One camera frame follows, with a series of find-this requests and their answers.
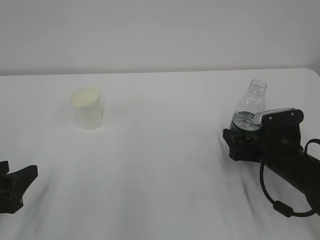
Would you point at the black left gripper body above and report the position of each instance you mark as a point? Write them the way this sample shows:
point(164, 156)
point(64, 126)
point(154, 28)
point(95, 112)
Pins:
point(11, 199)

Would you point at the white paper cup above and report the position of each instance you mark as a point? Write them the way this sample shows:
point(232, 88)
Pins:
point(88, 110)

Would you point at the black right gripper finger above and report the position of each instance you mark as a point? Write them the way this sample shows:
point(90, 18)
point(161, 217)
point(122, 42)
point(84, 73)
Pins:
point(236, 142)

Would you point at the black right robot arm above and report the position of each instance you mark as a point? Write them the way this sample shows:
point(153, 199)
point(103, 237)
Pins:
point(305, 178)

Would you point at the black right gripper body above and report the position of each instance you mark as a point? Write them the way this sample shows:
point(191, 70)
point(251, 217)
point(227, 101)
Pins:
point(273, 145)

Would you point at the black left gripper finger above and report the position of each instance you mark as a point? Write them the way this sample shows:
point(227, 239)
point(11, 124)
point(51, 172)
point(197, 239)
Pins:
point(4, 167)
point(16, 183)

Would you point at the clear green-label water bottle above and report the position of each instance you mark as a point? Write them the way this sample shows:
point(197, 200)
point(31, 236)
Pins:
point(252, 102)

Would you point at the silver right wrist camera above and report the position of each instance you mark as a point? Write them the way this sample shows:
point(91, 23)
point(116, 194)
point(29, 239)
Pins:
point(278, 118)

